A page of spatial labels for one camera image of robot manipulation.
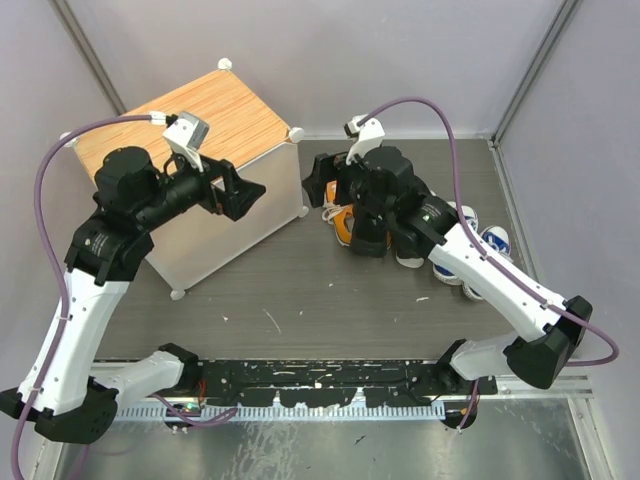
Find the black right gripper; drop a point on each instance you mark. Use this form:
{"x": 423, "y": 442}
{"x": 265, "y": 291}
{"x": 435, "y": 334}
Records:
{"x": 324, "y": 168}

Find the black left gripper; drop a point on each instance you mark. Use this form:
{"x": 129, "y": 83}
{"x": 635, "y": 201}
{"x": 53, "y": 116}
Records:
{"x": 233, "y": 202}

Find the orange sneaker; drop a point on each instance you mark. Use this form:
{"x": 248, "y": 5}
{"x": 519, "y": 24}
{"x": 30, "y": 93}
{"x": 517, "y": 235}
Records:
{"x": 339, "y": 216}

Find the white cabinet door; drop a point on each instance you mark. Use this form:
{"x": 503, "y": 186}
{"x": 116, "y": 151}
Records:
{"x": 192, "y": 246}

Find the wooden shoe cabinet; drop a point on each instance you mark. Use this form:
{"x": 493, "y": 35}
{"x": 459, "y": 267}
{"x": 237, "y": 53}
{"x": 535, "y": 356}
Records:
{"x": 216, "y": 116}

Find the black sneaker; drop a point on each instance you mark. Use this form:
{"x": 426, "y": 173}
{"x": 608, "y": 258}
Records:
{"x": 406, "y": 240}
{"x": 369, "y": 235}

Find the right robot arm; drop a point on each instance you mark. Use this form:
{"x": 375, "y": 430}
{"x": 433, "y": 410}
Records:
{"x": 392, "y": 205}

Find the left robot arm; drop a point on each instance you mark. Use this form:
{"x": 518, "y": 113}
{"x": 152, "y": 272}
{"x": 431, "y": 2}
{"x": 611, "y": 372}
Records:
{"x": 60, "y": 397}

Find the left blue sneaker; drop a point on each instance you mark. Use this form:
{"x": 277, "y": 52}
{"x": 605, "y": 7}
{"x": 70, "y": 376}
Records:
{"x": 452, "y": 251}

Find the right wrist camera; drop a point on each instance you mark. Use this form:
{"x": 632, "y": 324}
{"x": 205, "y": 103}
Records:
{"x": 366, "y": 134}

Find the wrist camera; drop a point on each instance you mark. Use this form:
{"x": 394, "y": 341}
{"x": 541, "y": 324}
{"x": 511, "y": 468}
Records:
{"x": 185, "y": 136}
{"x": 366, "y": 134}

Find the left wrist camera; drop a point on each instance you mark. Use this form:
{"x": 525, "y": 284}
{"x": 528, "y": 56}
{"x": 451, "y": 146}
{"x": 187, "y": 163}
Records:
{"x": 185, "y": 136}

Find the grey slotted cable duct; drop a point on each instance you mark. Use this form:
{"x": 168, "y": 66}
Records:
{"x": 355, "y": 412}

